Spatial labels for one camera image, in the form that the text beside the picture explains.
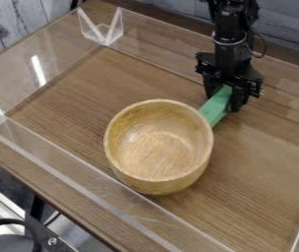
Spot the green rectangular block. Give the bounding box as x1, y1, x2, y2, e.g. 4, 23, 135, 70
199, 86, 232, 127

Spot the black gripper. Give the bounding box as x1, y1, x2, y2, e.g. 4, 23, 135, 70
195, 33, 263, 112

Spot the black table leg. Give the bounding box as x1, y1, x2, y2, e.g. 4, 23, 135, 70
31, 196, 45, 221

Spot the brown wooden bowl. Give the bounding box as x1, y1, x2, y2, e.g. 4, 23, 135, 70
104, 99, 214, 195

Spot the black cable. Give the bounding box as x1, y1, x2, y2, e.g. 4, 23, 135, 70
0, 218, 41, 252

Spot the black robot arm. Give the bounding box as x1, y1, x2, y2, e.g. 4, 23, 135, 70
195, 0, 263, 112

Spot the grey metal bracket with screw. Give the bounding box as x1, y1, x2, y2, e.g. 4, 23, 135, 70
25, 216, 79, 252

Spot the clear acrylic corner bracket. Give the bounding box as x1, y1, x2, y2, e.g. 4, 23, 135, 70
77, 8, 123, 46

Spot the clear acrylic tray wall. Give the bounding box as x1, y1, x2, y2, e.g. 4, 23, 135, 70
0, 0, 299, 252

